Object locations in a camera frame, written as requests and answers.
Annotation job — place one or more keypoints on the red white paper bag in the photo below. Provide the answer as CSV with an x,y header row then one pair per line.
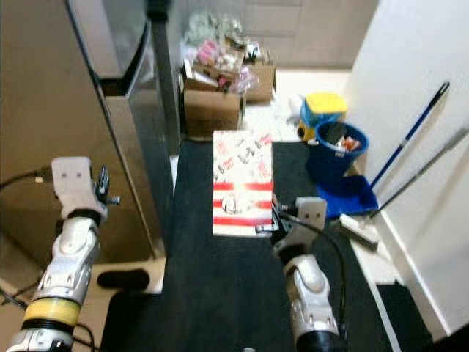
x,y
242,169

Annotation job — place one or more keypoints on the blue dustpan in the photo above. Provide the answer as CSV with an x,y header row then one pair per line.
x,y
352,194

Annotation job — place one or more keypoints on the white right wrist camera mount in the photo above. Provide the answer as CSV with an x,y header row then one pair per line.
x,y
311,211

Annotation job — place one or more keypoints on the blue plastic bucket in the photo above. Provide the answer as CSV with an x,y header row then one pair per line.
x,y
322,165

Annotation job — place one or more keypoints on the plain brown cardboard box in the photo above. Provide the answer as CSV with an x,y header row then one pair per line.
x,y
209,114

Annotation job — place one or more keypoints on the black floor mat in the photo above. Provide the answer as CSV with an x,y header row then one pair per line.
x,y
403,315
212,308

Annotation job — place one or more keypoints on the silver fridge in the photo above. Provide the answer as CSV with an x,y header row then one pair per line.
x,y
58,110

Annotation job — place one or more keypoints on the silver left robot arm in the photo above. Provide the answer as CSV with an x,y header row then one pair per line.
x,y
69,264

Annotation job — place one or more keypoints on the black cylinder object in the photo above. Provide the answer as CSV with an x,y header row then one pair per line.
x,y
124,279

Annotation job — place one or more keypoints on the pink plastic packet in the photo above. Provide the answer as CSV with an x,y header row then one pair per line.
x,y
209,51

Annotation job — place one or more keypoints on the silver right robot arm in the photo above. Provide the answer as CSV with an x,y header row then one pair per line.
x,y
308,293

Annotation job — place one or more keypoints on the yellow lidded blue container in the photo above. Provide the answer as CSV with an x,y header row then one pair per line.
x,y
326,103

